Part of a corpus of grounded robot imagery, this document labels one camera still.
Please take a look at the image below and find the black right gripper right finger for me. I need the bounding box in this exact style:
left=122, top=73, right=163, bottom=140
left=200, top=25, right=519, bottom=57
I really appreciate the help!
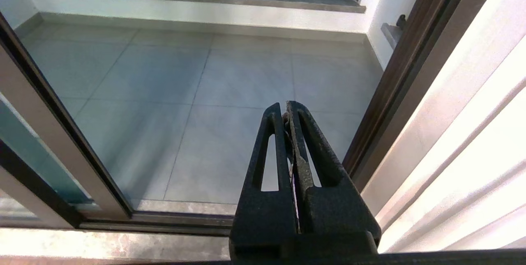
left=286, top=101, right=381, bottom=235

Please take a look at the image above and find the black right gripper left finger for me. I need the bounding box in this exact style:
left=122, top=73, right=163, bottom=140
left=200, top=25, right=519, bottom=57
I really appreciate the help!
left=229, top=103, right=298, bottom=254

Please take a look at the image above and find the dark brown door jamb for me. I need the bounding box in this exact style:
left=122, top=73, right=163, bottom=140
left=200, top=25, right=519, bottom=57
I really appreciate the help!
left=342, top=0, right=508, bottom=194

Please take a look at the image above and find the fixed glass door brown frame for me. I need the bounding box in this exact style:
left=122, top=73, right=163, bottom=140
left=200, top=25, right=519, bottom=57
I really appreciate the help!
left=0, top=140, right=85, bottom=229

